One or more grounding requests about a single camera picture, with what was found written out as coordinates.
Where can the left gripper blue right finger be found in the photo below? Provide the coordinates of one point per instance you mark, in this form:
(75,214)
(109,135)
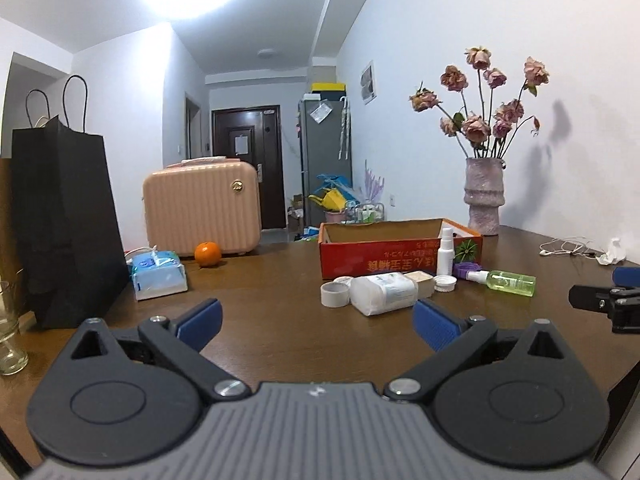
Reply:
(457,344)

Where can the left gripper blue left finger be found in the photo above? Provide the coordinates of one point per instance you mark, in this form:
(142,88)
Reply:
(177,344)

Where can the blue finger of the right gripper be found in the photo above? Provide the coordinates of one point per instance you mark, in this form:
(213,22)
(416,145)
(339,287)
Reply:
(602,299)
(626,276)

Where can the small white round lid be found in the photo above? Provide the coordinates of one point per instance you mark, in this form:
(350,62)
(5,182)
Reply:
(445,283)

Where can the beige square jar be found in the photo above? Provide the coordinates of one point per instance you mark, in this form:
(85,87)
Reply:
(425,283)

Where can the purple ridged lid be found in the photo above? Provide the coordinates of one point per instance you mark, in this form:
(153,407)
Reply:
(462,269)

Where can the green spray bottle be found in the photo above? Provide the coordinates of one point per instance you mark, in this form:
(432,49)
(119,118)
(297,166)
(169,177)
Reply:
(502,281)

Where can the white spray bottle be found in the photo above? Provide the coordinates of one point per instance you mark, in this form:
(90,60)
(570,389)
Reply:
(445,253)

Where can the large white pill bottle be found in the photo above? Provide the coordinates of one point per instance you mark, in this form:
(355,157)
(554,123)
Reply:
(381,293)

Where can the lavender round tin lid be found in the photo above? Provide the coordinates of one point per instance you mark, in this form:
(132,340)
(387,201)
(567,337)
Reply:
(343,279)

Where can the crumpled white tissue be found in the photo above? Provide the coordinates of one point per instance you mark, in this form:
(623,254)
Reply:
(615,253)

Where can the blue tissue pack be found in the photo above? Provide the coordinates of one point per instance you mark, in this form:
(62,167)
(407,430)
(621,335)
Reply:
(155,273)

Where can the orange fruit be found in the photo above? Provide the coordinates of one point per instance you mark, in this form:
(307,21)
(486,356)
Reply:
(207,254)

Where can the black paper shopping bag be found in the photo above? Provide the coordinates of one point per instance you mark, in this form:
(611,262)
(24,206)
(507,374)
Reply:
(65,224)

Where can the red cardboard box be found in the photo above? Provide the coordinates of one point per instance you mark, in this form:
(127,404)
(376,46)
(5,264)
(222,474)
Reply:
(391,246)

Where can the pink hard suitcase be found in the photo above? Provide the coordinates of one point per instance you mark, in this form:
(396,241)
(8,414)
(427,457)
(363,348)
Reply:
(209,199)

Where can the pink textured vase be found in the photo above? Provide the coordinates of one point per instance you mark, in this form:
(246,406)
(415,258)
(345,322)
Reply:
(484,194)

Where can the clear drinking glass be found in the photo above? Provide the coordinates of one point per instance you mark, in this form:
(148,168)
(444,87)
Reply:
(13,358)

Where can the yellow watering can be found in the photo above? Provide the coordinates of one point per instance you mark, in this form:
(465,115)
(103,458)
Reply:
(332,200)

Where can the dried pink roses bouquet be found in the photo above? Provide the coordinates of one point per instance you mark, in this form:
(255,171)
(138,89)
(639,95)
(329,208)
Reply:
(482,126)

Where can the dark brown entrance door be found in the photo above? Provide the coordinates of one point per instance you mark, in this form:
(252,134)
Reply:
(253,134)

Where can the grey refrigerator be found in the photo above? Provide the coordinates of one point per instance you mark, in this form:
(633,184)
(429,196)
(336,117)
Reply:
(322,151)

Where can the yellow box on refrigerator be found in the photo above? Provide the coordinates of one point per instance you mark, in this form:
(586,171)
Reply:
(323,86)

